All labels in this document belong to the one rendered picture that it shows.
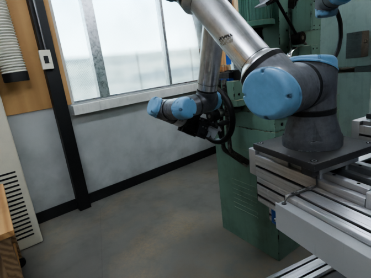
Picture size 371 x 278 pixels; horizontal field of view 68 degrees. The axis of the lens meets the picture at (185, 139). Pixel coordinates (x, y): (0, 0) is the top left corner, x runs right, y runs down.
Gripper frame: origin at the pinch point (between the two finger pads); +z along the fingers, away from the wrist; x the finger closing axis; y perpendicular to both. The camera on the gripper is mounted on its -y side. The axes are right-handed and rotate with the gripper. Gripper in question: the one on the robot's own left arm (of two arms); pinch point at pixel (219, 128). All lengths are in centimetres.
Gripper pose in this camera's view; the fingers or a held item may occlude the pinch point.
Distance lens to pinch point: 122.2
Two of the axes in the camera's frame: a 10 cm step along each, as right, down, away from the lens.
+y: -3.1, 9.5, -0.4
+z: 7.6, 2.8, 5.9
